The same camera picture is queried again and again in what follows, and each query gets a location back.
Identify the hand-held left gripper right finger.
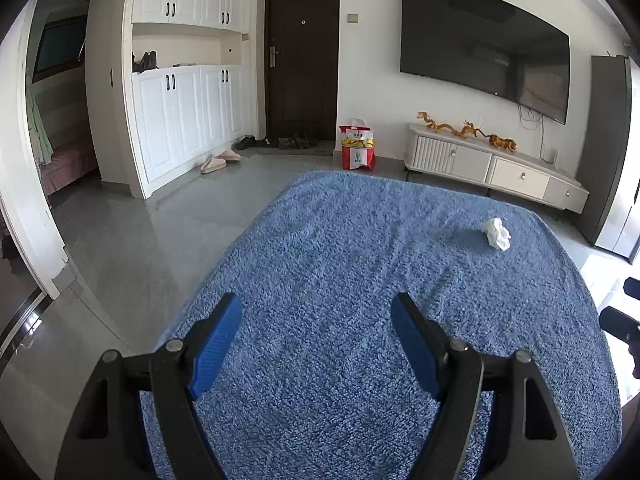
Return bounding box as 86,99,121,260
390,291,581,480

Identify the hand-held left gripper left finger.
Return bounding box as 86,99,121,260
55,292,244,480

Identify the blue shaggy rug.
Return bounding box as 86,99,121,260
140,170,623,480

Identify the crumpled white tissue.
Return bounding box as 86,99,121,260
481,217,512,252

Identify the tall dark grey cabinet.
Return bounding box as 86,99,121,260
575,54,632,247

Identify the white television cabinet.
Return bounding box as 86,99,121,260
404,122,591,216

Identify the red and white paper bag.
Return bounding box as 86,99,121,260
338,118,377,171

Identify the grey doormat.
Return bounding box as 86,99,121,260
257,140,333,157

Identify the golden dragon figurine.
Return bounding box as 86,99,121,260
417,111,488,140

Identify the pink bed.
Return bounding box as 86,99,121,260
40,142,98,196

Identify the white shoe cabinet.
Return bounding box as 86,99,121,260
122,0,258,200

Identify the hanging light green cloth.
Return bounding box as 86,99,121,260
27,92,53,163

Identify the dark brown entrance door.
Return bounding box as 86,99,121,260
264,0,341,143

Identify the dark leather bag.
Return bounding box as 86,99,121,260
132,51,160,73

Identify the bedroom window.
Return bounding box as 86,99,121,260
32,15,88,83

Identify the television cable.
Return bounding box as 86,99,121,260
517,102,559,166

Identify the black wall television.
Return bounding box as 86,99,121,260
400,0,571,126

